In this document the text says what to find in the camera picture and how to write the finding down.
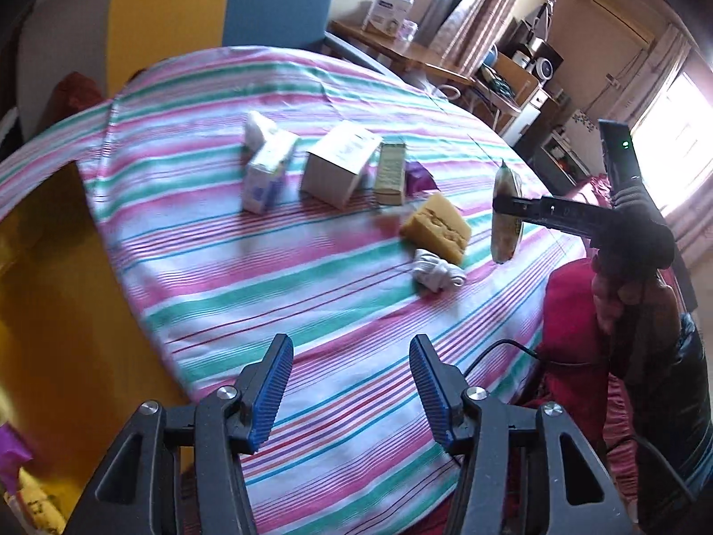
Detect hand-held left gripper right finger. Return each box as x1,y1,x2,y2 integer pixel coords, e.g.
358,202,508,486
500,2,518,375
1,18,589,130
409,335,636,535

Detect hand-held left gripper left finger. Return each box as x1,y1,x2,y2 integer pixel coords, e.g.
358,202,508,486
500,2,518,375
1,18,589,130
64,334,295,535

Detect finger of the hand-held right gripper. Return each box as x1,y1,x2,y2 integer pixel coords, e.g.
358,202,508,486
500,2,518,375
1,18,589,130
493,194,614,238

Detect clear yellowish snack packet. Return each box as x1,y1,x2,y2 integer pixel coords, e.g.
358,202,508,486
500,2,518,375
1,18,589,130
491,159,525,264

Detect white cloth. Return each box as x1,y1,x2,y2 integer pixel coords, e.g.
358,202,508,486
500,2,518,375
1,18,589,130
412,249,467,294

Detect gold printed carton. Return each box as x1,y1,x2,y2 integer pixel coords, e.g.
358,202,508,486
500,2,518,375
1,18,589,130
372,141,409,207

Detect person's right hand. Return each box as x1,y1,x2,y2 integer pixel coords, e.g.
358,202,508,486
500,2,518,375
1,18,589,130
592,259,685,370

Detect white cabinet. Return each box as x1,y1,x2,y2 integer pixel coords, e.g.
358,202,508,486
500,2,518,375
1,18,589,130
500,88,551,152

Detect striped tablecloth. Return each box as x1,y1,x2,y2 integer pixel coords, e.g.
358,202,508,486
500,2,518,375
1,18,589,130
0,45,587,535

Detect yellow sponge block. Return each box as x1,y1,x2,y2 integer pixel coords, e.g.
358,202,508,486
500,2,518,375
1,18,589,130
399,193,472,266

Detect purple foil packet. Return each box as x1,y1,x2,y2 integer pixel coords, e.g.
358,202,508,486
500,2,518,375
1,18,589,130
406,160,439,196

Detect silver stereo speaker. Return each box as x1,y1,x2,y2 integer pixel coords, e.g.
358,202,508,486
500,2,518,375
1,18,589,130
511,38,565,86

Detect white purple carton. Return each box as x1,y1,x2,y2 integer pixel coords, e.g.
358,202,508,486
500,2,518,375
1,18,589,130
241,131,300,216

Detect wooden desk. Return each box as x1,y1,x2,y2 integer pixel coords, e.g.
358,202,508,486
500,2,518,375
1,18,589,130
328,19,538,119

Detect pink patterned curtain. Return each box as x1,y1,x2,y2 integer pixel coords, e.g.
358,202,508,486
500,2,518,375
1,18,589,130
428,0,545,69

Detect large white carton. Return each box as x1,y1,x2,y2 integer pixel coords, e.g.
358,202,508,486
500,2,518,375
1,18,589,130
300,120,383,210

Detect small white carton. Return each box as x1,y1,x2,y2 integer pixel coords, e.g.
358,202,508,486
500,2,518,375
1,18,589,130
244,111,281,152

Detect white blue box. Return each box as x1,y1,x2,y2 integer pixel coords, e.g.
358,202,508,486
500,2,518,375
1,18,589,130
364,0,416,35

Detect purple bag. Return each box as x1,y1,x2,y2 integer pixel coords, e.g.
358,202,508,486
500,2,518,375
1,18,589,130
0,422,35,492

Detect dark red cushion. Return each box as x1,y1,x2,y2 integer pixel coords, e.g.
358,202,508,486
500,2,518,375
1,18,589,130
52,71,106,119

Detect yellow blue cushioned chair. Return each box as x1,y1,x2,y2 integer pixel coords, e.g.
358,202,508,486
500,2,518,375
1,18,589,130
16,0,339,130

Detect black cable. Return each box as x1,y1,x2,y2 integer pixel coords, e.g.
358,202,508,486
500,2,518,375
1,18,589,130
462,339,688,488

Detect wall air conditioner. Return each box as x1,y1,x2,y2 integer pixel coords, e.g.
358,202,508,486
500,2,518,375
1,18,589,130
589,0,656,46

